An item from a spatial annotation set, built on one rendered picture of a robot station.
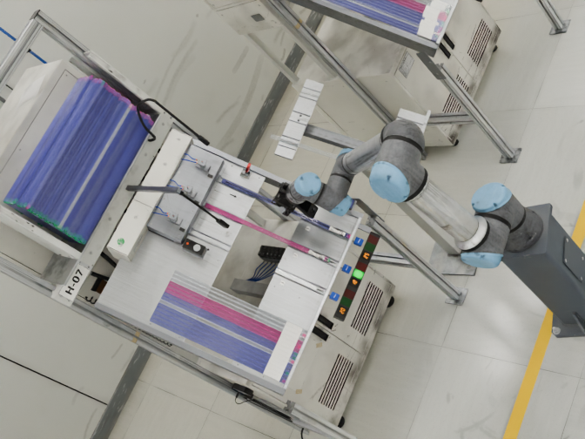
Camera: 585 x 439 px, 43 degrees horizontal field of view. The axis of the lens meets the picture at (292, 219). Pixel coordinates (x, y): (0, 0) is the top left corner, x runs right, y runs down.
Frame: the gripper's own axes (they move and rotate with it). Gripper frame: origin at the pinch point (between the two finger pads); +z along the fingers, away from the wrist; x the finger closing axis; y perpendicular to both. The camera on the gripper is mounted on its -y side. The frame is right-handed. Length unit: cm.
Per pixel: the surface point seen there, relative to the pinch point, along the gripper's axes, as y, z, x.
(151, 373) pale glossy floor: -1, 192, 65
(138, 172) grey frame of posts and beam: 52, 7, 12
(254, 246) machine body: -4, 55, 4
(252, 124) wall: 13, 196, -104
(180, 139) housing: 44.4, 4.2, -5.2
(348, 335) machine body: -55, 45, 21
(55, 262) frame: 62, 15, 52
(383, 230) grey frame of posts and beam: -37.2, 1.5, -11.4
